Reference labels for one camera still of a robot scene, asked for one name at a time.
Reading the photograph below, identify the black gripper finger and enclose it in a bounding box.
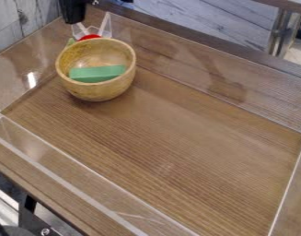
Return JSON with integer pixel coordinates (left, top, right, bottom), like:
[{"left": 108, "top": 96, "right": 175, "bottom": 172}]
[{"left": 59, "top": 0, "right": 87, "bottom": 24}]

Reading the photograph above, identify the red fruit with green leaf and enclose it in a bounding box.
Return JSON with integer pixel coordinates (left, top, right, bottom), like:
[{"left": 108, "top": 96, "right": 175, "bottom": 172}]
[{"left": 67, "top": 34, "right": 102, "bottom": 47}]

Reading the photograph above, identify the wooden bowl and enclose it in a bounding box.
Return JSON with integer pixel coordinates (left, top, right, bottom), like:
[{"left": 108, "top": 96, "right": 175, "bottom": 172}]
[{"left": 56, "top": 38, "right": 136, "bottom": 101}]

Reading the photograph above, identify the green rectangular block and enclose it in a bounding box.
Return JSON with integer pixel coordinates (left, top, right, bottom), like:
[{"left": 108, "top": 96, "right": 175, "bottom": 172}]
[{"left": 70, "top": 65, "right": 126, "bottom": 83}]

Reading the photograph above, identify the metal table leg background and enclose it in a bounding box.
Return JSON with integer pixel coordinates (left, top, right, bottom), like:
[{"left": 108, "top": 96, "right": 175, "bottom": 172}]
[{"left": 267, "top": 9, "right": 301, "bottom": 57}]

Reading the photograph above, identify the clear acrylic corner bracket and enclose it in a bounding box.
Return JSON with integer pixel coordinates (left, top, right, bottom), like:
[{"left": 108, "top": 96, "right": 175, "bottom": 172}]
[{"left": 72, "top": 13, "right": 112, "bottom": 40}]

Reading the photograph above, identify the clear acrylic tray wall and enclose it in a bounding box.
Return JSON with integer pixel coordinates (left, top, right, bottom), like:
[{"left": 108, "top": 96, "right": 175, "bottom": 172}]
[{"left": 0, "top": 113, "right": 199, "bottom": 236}]

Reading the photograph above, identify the black table leg bracket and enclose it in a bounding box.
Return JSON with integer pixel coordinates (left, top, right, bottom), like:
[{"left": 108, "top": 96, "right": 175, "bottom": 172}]
[{"left": 19, "top": 195, "right": 63, "bottom": 236}]

